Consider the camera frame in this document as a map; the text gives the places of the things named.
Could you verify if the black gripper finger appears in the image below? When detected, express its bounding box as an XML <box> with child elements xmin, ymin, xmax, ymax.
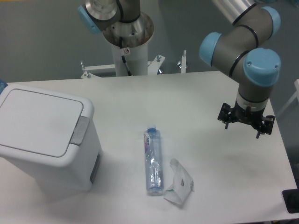
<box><xmin>217</xmin><ymin>103</ymin><xmax>238</xmax><ymax>129</ymax></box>
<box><xmin>251</xmin><ymin>115</ymin><xmax>275</xmax><ymax>139</ymax></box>

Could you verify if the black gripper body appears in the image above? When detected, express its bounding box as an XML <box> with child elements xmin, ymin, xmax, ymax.
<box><xmin>231</xmin><ymin>102</ymin><xmax>265</xmax><ymax>125</ymax></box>

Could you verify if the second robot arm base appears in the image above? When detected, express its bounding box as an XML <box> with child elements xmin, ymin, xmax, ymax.
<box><xmin>78</xmin><ymin>0</ymin><xmax>154</xmax><ymax>49</ymax></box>

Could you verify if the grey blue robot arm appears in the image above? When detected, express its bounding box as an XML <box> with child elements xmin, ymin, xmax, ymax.
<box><xmin>199</xmin><ymin>0</ymin><xmax>281</xmax><ymax>135</ymax></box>

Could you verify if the white push-lid trash can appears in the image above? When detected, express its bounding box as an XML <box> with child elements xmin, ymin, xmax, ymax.
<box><xmin>0</xmin><ymin>84</ymin><xmax>102</xmax><ymax>191</ymax></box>

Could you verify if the black device at table edge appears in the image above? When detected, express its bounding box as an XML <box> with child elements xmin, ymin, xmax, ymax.
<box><xmin>282</xmin><ymin>189</ymin><xmax>299</xmax><ymax>214</ymax></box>

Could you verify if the crumpled white paper wrapper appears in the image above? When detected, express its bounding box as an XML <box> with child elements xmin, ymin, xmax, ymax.
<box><xmin>163</xmin><ymin>158</ymin><xmax>195</xmax><ymax>208</ymax></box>

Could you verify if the empty clear plastic bottle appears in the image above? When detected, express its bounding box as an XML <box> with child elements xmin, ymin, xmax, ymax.
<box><xmin>143</xmin><ymin>125</ymin><xmax>164</xmax><ymax>195</ymax></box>

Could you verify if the white frame at right edge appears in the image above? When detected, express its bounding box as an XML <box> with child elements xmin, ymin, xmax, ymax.
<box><xmin>277</xmin><ymin>79</ymin><xmax>299</xmax><ymax>117</ymax></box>

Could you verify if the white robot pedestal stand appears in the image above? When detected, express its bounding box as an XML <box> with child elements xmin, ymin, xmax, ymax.
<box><xmin>80</xmin><ymin>30</ymin><xmax>189</xmax><ymax>80</ymax></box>

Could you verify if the black cable on pedestal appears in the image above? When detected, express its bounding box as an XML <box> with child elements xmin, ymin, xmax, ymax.
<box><xmin>118</xmin><ymin>36</ymin><xmax>133</xmax><ymax>77</ymax></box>

